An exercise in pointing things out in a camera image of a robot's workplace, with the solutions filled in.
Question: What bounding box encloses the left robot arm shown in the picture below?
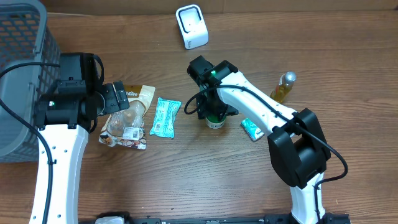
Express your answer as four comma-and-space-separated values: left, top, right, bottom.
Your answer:
29, 76, 129, 223

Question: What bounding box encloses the grey plastic mesh basket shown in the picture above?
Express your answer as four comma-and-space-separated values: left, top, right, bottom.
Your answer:
1, 0, 60, 163

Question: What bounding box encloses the green lidded jar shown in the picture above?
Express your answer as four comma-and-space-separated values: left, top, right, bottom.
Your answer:
205, 115, 226, 129

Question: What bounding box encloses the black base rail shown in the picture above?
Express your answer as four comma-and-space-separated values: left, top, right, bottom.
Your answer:
77, 211, 352, 224

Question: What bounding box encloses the small teal white packet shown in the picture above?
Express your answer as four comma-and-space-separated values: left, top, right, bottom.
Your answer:
241, 118, 264, 141

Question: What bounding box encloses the white barcode scanner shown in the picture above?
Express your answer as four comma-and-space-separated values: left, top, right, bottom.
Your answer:
175, 4, 209, 50

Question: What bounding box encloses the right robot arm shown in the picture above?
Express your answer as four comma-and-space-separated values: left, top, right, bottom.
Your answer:
187, 56, 331, 223

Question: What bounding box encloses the brown Pantree snack pouch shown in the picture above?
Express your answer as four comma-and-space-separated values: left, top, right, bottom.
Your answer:
98, 85, 155, 150

